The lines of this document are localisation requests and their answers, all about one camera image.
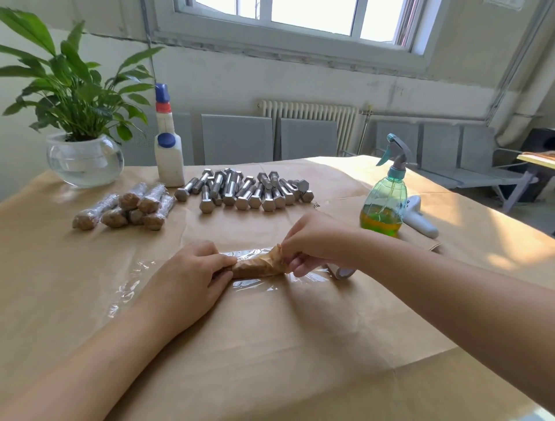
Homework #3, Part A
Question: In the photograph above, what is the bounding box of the person's right hand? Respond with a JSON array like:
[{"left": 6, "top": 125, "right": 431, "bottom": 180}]
[{"left": 280, "top": 210, "right": 369, "bottom": 279}]

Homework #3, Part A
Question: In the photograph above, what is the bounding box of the person's left hand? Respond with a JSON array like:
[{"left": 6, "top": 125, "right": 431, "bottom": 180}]
[{"left": 143, "top": 241, "right": 237, "bottom": 335}]

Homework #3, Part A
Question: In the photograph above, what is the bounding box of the cling film sheet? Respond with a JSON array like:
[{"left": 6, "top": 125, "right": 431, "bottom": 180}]
[{"left": 108, "top": 247, "right": 335, "bottom": 317}]

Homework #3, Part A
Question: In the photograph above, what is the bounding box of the green spray bottle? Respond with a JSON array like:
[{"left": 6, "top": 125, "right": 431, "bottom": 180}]
[{"left": 360, "top": 134, "right": 413, "bottom": 239}]

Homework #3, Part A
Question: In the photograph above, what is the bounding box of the pile of steel bolts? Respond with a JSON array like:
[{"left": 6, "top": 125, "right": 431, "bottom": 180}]
[{"left": 175, "top": 168, "right": 316, "bottom": 215}]

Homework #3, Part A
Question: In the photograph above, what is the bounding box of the steel hex bolt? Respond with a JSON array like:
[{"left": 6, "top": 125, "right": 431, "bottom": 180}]
[{"left": 72, "top": 193, "right": 120, "bottom": 232}]

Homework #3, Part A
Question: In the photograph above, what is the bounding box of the person's left forearm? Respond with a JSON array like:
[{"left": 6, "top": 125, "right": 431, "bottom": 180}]
[{"left": 0, "top": 316, "right": 179, "bottom": 421}]

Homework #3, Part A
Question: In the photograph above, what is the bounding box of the person's right forearm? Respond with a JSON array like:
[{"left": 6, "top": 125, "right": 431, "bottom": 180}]
[{"left": 351, "top": 227, "right": 555, "bottom": 413}]

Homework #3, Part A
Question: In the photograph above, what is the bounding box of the white handheld controller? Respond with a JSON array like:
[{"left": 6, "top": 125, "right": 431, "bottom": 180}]
[{"left": 401, "top": 195, "right": 441, "bottom": 239}]

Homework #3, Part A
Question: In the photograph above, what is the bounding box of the grey chair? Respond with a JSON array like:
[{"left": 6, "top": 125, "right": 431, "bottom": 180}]
[
  {"left": 460, "top": 125, "right": 532, "bottom": 190},
  {"left": 201, "top": 115, "right": 276, "bottom": 166},
  {"left": 280, "top": 118, "right": 340, "bottom": 161},
  {"left": 121, "top": 113, "right": 196, "bottom": 166},
  {"left": 373, "top": 121, "right": 423, "bottom": 170},
  {"left": 420, "top": 123, "right": 465, "bottom": 175}
]

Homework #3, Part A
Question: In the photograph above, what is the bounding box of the white radiator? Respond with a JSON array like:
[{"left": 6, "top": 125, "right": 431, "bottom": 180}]
[{"left": 258, "top": 99, "right": 358, "bottom": 157}]

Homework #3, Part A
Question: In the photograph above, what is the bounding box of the white glue bottle blue cap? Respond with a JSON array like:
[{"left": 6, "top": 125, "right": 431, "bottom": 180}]
[{"left": 153, "top": 83, "right": 186, "bottom": 189}]

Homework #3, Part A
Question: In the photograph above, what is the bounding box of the large brown paper table cover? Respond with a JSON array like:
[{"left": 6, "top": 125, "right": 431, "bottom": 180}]
[{"left": 0, "top": 156, "right": 555, "bottom": 421}]

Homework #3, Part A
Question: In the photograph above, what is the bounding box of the round glass vase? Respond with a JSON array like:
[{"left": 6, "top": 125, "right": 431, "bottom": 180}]
[{"left": 46, "top": 132, "right": 125, "bottom": 189}]

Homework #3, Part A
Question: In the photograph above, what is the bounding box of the white framed window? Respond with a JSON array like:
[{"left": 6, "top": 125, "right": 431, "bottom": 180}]
[{"left": 147, "top": 0, "right": 447, "bottom": 77}]

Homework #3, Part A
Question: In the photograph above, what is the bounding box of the wooden side table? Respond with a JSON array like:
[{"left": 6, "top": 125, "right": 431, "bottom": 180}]
[{"left": 516, "top": 152, "right": 555, "bottom": 213}]

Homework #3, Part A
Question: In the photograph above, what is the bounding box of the green leafy plant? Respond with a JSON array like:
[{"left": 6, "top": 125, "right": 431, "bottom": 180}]
[{"left": 0, "top": 7, "right": 166, "bottom": 144}]

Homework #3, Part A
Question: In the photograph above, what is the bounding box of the black box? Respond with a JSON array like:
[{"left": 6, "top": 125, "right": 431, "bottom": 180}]
[{"left": 524, "top": 128, "right": 555, "bottom": 156}]

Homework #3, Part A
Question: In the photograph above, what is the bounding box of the white vertical blind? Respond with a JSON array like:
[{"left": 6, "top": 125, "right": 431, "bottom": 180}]
[{"left": 17, "top": 0, "right": 153, "bottom": 40}]

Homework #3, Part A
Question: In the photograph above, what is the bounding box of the white wall pipe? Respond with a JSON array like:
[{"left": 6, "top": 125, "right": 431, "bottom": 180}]
[{"left": 490, "top": 0, "right": 555, "bottom": 149}]

